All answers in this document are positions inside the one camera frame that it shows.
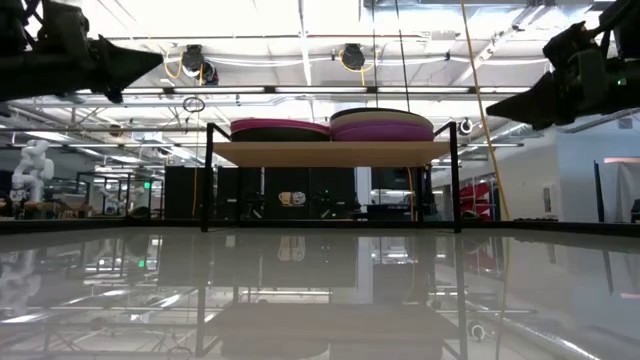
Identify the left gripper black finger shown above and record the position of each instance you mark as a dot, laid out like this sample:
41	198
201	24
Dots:
125	62

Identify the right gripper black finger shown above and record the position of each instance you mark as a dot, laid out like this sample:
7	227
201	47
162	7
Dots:
535	107

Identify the purple plate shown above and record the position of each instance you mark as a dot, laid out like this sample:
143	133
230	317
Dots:
382	133

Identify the cream plate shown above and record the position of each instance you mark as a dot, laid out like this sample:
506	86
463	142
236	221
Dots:
380	117

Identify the pink plate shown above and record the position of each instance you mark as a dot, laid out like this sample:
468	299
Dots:
275	124

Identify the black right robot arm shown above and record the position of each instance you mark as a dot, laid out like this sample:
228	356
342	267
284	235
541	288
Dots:
625	25

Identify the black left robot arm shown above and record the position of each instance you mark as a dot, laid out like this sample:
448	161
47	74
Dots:
15	25

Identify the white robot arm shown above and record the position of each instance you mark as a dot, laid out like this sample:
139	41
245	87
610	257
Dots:
32	170

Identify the wooden shelf rack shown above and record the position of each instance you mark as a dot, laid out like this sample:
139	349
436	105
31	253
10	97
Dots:
455	190

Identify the wooden shelf board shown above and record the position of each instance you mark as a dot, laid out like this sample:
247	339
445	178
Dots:
330	154

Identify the round black white reel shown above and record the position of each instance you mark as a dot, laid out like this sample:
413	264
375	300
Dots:
465	126

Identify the red equipment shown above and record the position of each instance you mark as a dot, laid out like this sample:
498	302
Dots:
475	200

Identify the white partition panel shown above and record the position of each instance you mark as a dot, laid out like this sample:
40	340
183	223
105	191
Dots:
620	192

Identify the black cabinet row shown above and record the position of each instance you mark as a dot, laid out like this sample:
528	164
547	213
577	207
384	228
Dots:
280	180

